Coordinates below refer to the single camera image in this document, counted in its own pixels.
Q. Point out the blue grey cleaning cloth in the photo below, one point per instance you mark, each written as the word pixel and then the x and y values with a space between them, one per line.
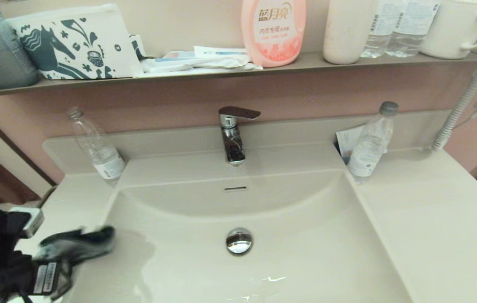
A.
pixel 65 275

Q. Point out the chrome sink faucet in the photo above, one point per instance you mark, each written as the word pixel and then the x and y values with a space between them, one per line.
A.
pixel 233 149

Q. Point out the white ceramic sink basin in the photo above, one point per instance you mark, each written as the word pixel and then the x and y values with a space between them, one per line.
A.
pixel 263 202

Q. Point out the clear uncapped plastic bottle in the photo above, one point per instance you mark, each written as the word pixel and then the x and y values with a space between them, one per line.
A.
pixel 104 160

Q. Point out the chrome drain stopper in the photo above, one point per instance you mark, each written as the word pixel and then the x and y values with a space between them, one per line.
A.
pixel 239 241

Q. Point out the small patterned pouch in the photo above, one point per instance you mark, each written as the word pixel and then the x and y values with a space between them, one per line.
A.
pixel 138 45

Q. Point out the blue white toiletry packet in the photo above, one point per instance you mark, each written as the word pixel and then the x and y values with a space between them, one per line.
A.
pixel 177 55

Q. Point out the white plastic toiletry packet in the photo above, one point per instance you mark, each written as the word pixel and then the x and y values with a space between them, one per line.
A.
pixel 196 65

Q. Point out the white horse print pouch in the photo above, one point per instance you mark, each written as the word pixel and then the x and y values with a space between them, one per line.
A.
pixel 104 28

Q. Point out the white toothbrush box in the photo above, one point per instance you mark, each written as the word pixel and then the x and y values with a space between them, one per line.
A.
pixel 217 51

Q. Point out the pink detergent bottle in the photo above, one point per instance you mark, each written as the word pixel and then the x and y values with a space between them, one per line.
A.
pixel 273 38

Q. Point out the white paper card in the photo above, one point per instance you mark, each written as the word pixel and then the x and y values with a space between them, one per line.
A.
pixel 347 138

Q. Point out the clear bottle grey cap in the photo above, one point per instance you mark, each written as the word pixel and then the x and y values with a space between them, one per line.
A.
pixel 368 149

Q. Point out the clear labelled water bottle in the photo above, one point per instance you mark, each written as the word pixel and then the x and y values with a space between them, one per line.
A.
pixel 413 33
pixel 381 33

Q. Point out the white ribbed mug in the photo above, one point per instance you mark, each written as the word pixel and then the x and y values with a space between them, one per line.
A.
pixel 451 29

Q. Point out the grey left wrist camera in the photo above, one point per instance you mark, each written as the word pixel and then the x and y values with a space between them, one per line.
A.
pixel 32 221

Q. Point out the brown wall shelf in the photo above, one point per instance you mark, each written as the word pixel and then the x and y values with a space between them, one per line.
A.
pixel 314 61

